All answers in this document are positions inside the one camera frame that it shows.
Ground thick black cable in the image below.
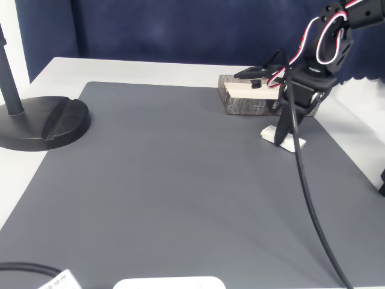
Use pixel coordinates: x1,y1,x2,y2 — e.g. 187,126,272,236
278,49,354,289

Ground white rectangular block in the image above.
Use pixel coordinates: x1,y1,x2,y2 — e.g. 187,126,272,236
260,125,307,154

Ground black round-base stand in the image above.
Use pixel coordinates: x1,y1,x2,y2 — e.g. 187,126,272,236
0,23,92,152

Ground white cable label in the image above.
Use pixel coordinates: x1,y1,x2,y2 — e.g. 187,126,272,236
37,269,82,289

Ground patterned cardboard box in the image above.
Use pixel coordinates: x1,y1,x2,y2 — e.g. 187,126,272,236
217,73,319,117

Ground grey table mat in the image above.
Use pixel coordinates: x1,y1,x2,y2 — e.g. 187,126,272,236
0,80,383,289

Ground thin black cable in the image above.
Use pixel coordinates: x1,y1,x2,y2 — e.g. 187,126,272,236
0,261,64,289

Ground dark blue curtain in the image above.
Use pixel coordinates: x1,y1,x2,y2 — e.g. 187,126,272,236
16,0,385,85

